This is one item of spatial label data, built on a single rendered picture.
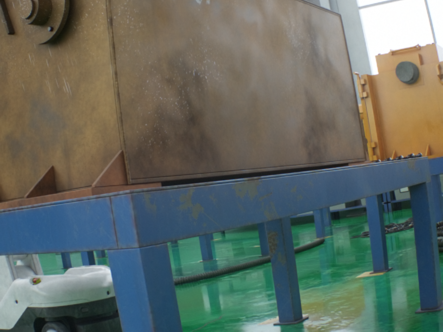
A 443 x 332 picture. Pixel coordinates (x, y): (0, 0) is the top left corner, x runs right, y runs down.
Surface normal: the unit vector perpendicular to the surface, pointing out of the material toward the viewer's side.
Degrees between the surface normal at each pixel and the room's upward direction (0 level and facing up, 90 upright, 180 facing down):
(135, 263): 90
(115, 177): 90
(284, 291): 90
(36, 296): 91
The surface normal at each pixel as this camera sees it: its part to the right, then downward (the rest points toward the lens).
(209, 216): 0.83, -0.16
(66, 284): 0.29, -0.70
